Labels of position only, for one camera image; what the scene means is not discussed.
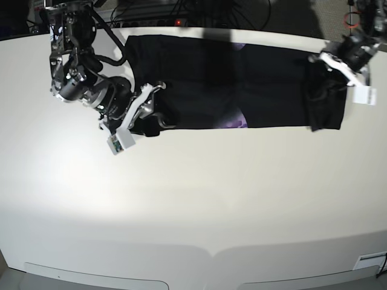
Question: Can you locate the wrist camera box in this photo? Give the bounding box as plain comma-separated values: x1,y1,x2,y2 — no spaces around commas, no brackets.
107,129,135,155
353,86,377,106

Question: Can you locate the black T-shirt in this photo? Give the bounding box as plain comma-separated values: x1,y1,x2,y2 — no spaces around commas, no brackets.
126,35,346,131

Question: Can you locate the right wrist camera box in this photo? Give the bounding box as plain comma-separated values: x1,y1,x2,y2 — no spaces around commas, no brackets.
107,129,135,155

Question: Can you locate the black power strip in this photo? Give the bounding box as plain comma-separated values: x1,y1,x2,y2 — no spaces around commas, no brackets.
112,18,187,28

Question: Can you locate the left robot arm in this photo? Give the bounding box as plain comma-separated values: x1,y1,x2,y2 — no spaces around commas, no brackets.
305,1,386,106

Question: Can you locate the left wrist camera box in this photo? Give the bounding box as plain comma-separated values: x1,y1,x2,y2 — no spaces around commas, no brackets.
353,86,377,106

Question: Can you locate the black cable at corner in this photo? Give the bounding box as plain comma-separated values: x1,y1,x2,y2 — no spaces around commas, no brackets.
376,253,387,279

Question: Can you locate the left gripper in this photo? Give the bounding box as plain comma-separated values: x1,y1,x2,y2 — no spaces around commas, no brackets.
304,33,381,105

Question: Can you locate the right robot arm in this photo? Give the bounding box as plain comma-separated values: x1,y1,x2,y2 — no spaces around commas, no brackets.
44,1,177,137

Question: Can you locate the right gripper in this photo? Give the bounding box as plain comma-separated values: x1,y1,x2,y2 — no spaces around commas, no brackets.
90,76,177,137

